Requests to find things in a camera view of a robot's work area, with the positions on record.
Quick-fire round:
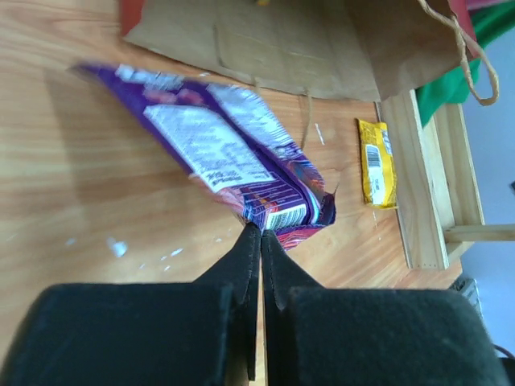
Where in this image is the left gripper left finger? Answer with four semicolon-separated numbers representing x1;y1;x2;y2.
1;224;262;385

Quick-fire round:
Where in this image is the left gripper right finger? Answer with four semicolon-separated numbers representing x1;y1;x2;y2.
261;231;511;385

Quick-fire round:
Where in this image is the wooden clothes rack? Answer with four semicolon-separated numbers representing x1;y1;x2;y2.
379;90;514;270

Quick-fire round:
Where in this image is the purple snack packet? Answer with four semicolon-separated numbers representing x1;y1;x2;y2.
76;63;336;249

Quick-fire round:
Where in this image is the red brown paper bag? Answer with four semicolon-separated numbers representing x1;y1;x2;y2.
118;0;501;150

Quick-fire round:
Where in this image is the yellow snack packet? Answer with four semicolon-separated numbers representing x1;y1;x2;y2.
357;120;398;209

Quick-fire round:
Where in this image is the green shirt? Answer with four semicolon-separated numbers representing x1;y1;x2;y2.
415;1;514;125

